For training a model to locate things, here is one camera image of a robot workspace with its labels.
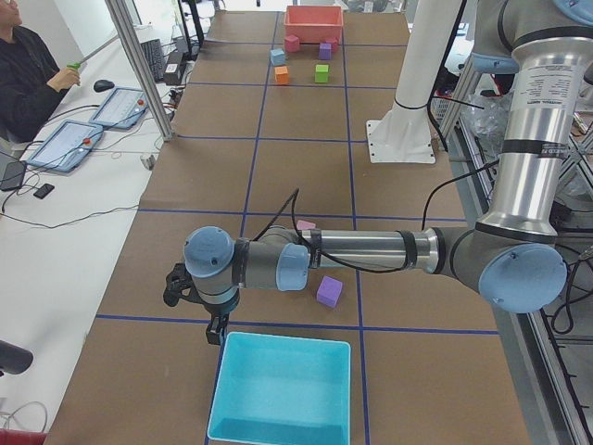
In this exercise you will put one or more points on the light blue foam block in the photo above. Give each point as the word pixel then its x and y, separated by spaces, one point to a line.
pixel 277 57

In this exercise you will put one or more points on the blue teach pendant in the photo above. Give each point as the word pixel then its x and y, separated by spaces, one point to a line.
pixel 66 147
pixel 121 109

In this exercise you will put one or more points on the black keyboard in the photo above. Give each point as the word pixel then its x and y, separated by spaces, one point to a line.
pixel 153 52

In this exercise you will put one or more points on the magenta foam block left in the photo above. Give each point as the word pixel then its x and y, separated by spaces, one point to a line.
pixel 291 43

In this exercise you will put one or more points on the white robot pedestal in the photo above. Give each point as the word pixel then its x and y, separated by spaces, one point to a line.
pixel 403 134

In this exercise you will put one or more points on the cyan plastic tray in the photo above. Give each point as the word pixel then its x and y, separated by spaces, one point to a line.
pixel 282 390

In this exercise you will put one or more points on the black computer mouse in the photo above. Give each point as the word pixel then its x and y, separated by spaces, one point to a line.
pixel 103 85

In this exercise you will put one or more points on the aluminium frame post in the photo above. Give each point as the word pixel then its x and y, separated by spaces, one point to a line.
pixel 123 23

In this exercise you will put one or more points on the purple foam block near red tray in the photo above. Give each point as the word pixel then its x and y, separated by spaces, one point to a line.
pixel 325 51

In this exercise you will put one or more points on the purple foam block near cyan tray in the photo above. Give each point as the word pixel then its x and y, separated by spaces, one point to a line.
pixel 329 291

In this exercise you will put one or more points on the person in black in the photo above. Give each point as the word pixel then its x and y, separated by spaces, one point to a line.
pixel 32 84

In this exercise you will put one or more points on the orange foam block near red tray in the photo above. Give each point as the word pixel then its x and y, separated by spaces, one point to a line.
pixel 281 75

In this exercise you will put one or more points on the upper blue teach pendant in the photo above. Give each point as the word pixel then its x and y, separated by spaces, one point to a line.
pixel 121 109

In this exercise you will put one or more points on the lower blue teach pendant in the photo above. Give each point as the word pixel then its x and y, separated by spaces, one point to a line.
pixel 66 147

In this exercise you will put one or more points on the black smartphone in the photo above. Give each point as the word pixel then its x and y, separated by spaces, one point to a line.
pixel 43 191

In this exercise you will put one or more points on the pink foam block near cyan tray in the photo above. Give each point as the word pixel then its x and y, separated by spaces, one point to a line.
pixel 302 225

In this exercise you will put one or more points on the magenta foam block right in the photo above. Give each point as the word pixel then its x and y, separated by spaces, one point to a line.
pixel 331 41

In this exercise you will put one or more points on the magenta foam block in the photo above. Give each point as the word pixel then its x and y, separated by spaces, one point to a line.
pixel 291 43
pixel 331 41

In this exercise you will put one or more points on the red plastic tray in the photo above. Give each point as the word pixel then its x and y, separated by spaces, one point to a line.
pixel 314 24

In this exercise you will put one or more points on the green foam block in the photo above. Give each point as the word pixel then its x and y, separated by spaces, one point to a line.
pixel 321 73

